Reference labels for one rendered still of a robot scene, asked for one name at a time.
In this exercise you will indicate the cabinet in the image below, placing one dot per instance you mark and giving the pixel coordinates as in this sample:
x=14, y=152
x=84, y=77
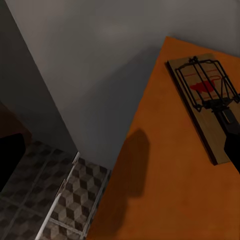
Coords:
x=164, y=185

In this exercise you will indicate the shower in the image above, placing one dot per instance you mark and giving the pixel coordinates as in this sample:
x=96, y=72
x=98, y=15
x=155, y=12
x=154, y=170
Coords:
x=47, y=218

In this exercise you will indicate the mousetrap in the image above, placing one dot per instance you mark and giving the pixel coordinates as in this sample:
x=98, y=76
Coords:
x=210, y=98

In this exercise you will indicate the door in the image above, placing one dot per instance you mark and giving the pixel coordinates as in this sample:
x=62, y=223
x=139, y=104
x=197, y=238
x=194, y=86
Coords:
x=26, y=107

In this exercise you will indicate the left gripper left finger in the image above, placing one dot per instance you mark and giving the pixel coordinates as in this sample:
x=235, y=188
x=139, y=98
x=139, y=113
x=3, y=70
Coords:
x=12, y=149

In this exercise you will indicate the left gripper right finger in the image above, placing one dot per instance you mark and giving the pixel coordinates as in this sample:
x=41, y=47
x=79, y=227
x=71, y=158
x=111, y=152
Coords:
x=232, y=149

